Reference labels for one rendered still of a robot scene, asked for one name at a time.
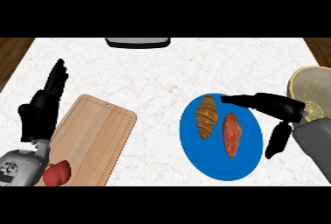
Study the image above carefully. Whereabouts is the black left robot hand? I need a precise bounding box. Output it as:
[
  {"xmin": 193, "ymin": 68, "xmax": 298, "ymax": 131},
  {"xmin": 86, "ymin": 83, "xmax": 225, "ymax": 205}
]
[{"xmin": 17, "ymin": 58, "xmax": 70, "ymax": 144}]

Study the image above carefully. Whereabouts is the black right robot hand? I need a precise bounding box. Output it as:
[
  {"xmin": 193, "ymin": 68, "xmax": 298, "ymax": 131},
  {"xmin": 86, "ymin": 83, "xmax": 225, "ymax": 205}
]
[{"xmin": 221, "ymin": 92, "xmax": 308, "ymax": 160}]

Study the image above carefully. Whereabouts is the orange sweet potato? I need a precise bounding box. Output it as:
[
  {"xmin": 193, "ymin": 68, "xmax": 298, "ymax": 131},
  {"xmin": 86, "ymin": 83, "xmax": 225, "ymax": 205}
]
[{"xmin": 222, "ymin": 112, "xmax": 244, "ymax": 159}]

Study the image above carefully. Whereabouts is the blue plate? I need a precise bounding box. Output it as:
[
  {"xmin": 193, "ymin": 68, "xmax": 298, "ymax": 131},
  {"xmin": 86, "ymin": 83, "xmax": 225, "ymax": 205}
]
[{"xmin": 179, "ymin": 93, "xmax": 265, "ymax": 182}]

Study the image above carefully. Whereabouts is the wooden cutting board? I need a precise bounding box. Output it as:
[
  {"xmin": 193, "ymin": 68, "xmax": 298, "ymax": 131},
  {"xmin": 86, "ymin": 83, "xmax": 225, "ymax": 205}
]
[{"xmin": 35, "ymin": 94, "xmax": 140, "ymax": 187}]

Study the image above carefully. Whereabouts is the brown croissant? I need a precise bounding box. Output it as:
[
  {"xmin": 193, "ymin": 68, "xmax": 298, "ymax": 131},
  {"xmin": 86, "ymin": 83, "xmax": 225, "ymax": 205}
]
[{"xmin": 196, "ymin": 94, "xmax": 221, "ymax": 141}]

